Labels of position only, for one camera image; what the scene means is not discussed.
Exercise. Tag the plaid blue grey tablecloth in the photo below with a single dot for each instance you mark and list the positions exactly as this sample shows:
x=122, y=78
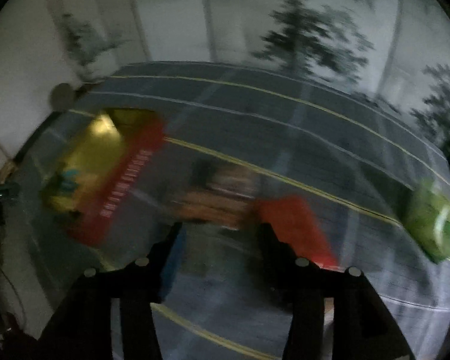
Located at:
x=346, y=156

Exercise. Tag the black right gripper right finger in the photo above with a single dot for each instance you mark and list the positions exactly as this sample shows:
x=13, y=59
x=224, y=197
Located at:
x=336, y=311

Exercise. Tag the red snack packet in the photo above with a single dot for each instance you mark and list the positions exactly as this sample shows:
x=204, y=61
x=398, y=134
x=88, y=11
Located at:
x=294, y=224

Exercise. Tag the green tissue pack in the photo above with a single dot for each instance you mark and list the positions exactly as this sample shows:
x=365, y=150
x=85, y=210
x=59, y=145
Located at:
x=427, y=220

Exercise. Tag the red gold toffee tin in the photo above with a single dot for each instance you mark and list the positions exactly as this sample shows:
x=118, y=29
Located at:
x=110, y=154

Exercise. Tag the round stone millstone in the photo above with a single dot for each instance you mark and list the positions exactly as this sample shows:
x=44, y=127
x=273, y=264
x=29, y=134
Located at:
x=62, y=97

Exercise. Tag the painted folding screen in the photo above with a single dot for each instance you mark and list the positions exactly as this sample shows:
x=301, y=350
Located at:
x=394, y=53

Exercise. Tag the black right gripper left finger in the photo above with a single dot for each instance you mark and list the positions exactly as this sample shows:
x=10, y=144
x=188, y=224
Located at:
x=108, y=315

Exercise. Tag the blue candy wrappers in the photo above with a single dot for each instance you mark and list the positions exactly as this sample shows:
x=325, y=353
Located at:
x=66, y=181

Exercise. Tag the clear long cookie packet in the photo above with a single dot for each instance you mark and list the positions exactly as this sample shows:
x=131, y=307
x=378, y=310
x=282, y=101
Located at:
x=223, y=195

